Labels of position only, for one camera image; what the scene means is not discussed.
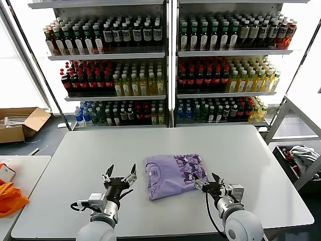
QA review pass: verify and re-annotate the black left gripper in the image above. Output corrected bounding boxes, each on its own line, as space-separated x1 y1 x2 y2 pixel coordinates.
101 163 138 201

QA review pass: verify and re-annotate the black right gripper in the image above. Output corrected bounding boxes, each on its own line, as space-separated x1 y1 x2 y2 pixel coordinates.
194 172 228 199

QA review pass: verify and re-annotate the purple t-shirt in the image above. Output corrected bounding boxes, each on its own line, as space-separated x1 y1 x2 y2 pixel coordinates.
144 153 209 201

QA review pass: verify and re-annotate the dark drink bottle white cap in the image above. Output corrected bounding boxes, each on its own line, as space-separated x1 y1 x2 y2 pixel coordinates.
126 107 135 125
230 102 238 122
119 107 128 125
222 104 231 123

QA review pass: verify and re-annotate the green tinted water bottle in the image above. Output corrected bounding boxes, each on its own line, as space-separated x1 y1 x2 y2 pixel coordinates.
97 106 106 126
90 106 99 126
200 104 209 124
193 104 201 124

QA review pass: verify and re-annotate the cola bottle red cap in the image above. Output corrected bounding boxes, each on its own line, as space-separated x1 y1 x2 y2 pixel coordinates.
237 101 246 122
204 66 213 90
78 70 89 94
221 65 230 90
212 66 221 90
195 66 204 90
135 105 143 125
104 69 114 93
87 70 97 94
95 70 106 93
244 101 253 122
69 70 80 94
187 67 196 90
142 104 150 125
178 67 187 90
60 69 73 94

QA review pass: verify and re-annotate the black plastic crate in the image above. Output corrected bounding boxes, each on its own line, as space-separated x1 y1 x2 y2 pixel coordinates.
272 145 321 192

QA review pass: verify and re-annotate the red crumpled cloth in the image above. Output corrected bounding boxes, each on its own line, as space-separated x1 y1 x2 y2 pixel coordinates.
282 148 302 177

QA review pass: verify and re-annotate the grey crumpled cloth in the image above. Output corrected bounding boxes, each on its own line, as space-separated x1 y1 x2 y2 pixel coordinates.
289 145 320 164

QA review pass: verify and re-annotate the open brown cardboard box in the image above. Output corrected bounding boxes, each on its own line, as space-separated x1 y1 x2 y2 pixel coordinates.
0 107 52 144

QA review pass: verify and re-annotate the orange fabric bag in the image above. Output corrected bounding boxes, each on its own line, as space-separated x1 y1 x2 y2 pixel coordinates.
0 179 30 218

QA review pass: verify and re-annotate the white box orange flap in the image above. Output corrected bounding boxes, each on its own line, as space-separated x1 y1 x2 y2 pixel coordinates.
0 162 17 183

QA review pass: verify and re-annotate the white plastic strips bundle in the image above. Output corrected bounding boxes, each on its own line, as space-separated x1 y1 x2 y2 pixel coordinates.
0 113 29 127

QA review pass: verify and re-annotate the grey metal shelf unit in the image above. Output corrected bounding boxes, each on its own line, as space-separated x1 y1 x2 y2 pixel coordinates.
27 0 172 131
173 0 310 129

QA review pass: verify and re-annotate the dark tea bottle green label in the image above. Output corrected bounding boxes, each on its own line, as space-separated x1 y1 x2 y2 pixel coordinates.
62 25 76 55
92 24 105 54
229 21 239 50
210 21 219 51
220 21 229 51
179 22 189 51
82 24 95 55
199 21 209 51
189 22 199 51
52 26 67 56
72 25 86 55

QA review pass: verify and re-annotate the dark drink bottle blue label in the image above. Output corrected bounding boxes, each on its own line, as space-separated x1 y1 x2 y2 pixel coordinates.
112 22 124 48
277 20 288 48
267 20 279 48
152 21 163 47
102 23 115 48
142 21 153 47
132 22 143 47
258 20 269 48
122 22 133 48

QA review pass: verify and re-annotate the dark drink bottle beige label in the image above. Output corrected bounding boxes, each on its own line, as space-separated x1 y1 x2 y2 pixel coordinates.
238 20 250 48
248 20 260 48

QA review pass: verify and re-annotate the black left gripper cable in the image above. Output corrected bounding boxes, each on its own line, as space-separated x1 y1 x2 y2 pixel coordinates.
117 189 134 201

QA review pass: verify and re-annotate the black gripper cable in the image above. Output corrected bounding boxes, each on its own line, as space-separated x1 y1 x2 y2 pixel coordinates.
117 189 134 201
205 192 226 238

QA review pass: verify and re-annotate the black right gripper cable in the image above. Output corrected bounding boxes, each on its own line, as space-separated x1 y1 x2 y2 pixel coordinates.
205 192 226 238

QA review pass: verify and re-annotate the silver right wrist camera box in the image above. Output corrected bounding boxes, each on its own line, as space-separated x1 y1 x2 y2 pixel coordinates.
227 184 245 204

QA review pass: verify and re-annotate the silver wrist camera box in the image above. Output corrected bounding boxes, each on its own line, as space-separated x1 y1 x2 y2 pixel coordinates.
88 192 107 209
227 184 245 204

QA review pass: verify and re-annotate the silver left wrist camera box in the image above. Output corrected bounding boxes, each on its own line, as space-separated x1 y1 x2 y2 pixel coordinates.
88 192 107 209

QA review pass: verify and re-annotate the white connector black cable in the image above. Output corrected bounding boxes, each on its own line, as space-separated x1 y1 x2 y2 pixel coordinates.
70 199 91 212

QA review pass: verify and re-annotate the grey metal frame table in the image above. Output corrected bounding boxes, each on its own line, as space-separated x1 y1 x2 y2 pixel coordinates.
264 94 321 144

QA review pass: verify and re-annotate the dark slanted frame pole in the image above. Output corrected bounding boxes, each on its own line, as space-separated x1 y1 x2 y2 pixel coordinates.
5 0 72 132

